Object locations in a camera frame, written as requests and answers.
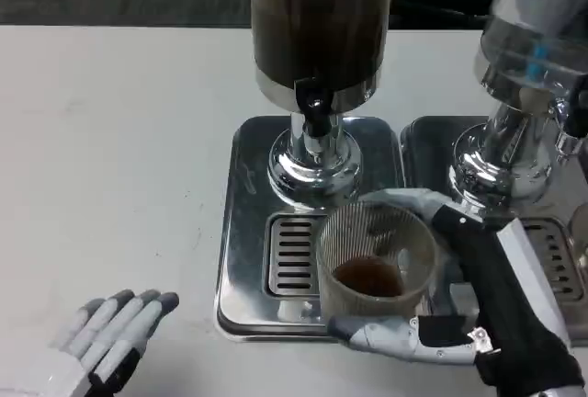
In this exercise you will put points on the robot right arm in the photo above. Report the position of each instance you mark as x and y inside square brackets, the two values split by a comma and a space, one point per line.
[551, 392]

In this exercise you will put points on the clear water dispenser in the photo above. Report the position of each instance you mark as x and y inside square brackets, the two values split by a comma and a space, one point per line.
[519, 38]

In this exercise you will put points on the slotted steel drip grid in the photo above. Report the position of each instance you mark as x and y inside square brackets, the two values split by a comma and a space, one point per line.
[294, 254]
[556, 254]

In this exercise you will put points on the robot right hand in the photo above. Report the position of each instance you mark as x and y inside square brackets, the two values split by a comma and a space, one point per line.
[505, 296]

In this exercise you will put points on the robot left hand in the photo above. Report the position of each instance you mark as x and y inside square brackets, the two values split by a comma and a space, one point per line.
[101, 337]

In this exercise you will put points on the black dispenser tap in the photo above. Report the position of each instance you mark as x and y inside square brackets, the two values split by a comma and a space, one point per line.
[576, 116]
[313, 107]

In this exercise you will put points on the dark drink dispenser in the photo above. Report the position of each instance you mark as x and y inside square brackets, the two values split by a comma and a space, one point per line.
[321, 15]

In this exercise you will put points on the clear ribbed glass cup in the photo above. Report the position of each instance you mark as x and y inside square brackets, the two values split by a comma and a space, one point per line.
[358, 250]

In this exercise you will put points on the steel drip tray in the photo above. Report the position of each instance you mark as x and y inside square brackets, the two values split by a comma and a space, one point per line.
[427, 153]
[243, 231]

